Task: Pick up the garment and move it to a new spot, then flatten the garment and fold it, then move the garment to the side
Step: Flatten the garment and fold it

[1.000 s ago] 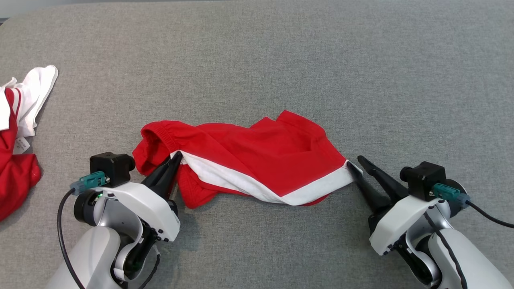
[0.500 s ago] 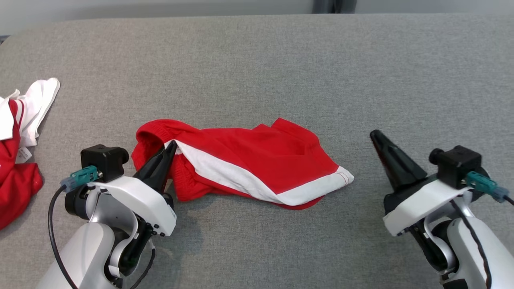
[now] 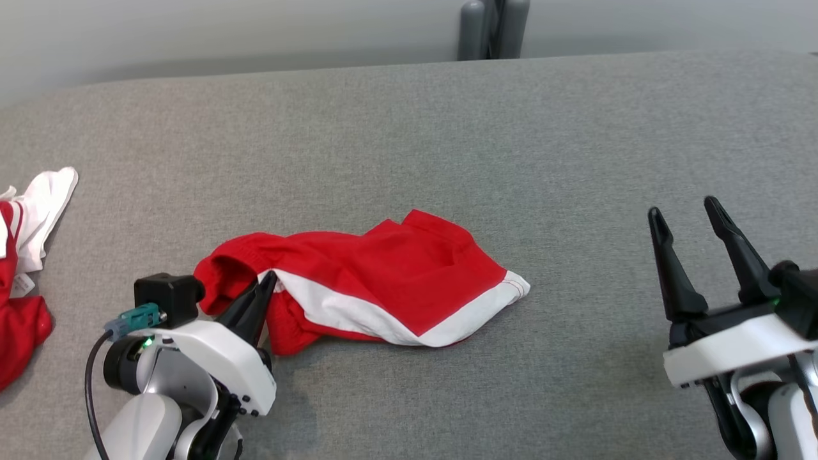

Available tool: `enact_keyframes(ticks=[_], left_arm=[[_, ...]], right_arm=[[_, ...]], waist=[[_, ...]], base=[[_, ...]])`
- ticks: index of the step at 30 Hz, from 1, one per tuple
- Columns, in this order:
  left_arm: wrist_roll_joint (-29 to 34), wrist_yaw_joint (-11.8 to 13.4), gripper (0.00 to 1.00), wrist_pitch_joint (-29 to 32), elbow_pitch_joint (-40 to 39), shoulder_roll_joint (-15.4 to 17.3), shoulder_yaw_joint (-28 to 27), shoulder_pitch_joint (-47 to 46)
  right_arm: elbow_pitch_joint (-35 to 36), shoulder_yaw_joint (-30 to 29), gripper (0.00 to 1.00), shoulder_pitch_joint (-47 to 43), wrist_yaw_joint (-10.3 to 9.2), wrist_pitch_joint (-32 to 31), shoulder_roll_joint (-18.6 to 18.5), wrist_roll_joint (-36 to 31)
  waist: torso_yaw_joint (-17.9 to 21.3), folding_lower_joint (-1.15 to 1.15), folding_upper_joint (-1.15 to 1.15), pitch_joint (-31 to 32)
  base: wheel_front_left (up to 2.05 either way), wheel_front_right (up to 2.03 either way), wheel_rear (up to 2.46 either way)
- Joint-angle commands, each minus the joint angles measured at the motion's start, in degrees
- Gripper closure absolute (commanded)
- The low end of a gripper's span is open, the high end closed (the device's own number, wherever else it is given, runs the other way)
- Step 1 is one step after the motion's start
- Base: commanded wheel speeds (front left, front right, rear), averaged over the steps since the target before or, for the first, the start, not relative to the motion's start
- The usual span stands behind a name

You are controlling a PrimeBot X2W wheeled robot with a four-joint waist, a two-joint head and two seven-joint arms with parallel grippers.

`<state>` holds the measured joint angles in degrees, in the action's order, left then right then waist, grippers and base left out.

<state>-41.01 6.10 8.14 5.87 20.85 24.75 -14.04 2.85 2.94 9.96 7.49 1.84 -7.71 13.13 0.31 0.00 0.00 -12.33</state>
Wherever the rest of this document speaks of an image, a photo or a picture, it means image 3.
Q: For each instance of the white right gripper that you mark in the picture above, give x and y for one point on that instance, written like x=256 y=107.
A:
x=735 y=354

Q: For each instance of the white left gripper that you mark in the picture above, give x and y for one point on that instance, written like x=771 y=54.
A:
x=223 y=361

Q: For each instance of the red shorts white stripe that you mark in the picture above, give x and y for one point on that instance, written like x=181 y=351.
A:
x=396 y=275

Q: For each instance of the red basketball jersey white trim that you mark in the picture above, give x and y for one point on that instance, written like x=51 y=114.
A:
x=22 y=332

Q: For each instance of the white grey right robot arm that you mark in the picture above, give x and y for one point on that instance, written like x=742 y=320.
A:
x=779 y=415

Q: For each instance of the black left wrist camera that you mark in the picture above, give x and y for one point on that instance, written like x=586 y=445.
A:
x=167 y=299

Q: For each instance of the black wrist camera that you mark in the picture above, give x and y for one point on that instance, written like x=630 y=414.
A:
x=167 y=299
x=802 y=300

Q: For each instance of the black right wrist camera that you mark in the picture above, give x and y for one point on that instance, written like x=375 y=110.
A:
x=802 y=300

